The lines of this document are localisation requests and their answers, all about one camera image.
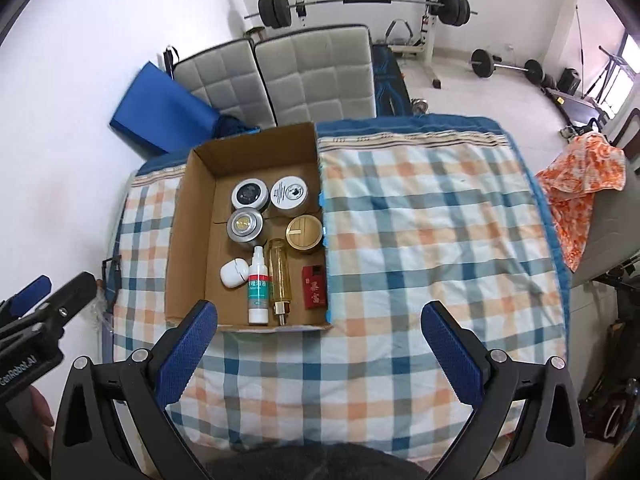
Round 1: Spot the short barbell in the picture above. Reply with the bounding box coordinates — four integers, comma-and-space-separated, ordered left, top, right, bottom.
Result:
470, 49, 546, 83

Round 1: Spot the black speaker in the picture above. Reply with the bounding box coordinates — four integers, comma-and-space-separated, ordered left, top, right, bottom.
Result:
557, 67, 582, 93

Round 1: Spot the silver jar with gold emblem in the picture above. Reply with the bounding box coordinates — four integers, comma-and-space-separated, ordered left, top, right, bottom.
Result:
226, 210, 264, 243

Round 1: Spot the white spray bottle green label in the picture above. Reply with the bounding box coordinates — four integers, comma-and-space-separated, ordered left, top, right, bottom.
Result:
247, 246, 271, 325

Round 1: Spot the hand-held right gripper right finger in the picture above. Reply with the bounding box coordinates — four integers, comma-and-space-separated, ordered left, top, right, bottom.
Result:
421, 301, 587, 480

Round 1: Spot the thin metal pole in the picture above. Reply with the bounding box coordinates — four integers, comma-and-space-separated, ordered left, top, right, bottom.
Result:
575, 5, 586, 98

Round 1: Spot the narrow grey quilted cushion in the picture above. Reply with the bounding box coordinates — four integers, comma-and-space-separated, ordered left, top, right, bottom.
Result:
172, 40, 278, 131

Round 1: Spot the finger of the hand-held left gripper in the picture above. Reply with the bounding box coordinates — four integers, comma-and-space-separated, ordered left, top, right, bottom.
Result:
0, 271, 98, 336
0, 275, 53, 321

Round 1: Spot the white rimmed black lid jar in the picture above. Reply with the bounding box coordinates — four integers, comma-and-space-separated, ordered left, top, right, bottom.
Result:
231, 180, 269, 211

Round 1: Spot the window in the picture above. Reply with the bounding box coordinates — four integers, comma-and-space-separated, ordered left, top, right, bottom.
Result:
617, 30, 640, 106

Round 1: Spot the dark wooden chair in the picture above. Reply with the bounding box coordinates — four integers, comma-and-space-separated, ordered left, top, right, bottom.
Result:
617, 107, 640, 161

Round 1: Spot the black plastic buckle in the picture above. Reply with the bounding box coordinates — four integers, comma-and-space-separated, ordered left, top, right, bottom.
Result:
100, 255, 123, 306

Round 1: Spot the dark blue cloth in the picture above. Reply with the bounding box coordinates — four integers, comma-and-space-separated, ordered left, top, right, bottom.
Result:
215, 115, 261, 138

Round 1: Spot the orange floral cloth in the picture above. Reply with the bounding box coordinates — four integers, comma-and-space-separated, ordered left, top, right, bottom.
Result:
536, 132, 627, 271

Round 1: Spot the long barbell with black plates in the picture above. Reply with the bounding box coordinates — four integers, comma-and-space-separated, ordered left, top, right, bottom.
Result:
245, 0, 478, 30

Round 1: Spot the brown cardboard box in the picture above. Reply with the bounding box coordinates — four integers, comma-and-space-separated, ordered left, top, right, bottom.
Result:
165, 122, 335, 333

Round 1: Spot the white barbell rack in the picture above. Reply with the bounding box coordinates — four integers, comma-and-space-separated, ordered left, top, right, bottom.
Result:
285, 0, 443, 88

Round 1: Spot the black treadmill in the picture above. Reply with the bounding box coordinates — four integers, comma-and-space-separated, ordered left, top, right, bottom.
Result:
545, 87, 608, 123

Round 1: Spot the blue exercise mat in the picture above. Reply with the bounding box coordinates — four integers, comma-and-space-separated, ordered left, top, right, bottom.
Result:
110, 61, 221, 156

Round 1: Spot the person's left hand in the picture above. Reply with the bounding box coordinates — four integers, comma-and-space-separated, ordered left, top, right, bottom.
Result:
7, 389, 55, 461

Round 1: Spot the grey handle exercise frame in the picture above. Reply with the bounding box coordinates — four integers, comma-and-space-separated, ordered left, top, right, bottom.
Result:
385, 19, 416, 53

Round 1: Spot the clear plastic wrap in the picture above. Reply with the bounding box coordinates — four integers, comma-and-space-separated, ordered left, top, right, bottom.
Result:
90, 290, 116, 331

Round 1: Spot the white jar with white lid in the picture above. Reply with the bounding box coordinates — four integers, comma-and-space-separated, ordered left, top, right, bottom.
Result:
270, 176, 309, 217

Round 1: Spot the plaid blanket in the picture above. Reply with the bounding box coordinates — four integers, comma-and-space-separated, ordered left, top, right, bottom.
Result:
112, 117, 571, 453

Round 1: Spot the amber glass perfume bottle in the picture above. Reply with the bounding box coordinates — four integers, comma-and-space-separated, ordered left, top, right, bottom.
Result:
268, 239, 292, 326

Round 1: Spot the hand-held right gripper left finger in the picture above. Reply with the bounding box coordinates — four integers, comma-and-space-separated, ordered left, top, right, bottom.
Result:
52, 300, 218, 480

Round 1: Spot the black and blue weight bench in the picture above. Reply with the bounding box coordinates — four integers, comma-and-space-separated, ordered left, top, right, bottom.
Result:
372, 42, 411, 118

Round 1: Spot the wide grey quilted cushion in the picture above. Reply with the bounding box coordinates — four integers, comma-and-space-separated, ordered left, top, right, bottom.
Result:
254, 24, 377, 126

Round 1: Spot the black tripod stand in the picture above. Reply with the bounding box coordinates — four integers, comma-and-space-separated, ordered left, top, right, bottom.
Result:
582, 45, 631, 111

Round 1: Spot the grey chair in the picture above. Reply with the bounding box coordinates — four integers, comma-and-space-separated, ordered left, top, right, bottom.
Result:
570, 160, 640, 291

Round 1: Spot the small white rounded container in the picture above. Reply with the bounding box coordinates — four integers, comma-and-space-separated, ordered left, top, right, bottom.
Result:
220, 258, 249, 289

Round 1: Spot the gold lidded jar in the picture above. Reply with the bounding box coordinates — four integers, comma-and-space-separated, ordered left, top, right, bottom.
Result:
285, 215, 322, 252

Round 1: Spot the small red box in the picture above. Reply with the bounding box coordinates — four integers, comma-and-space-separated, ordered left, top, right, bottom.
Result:
302, 265, 327, 310

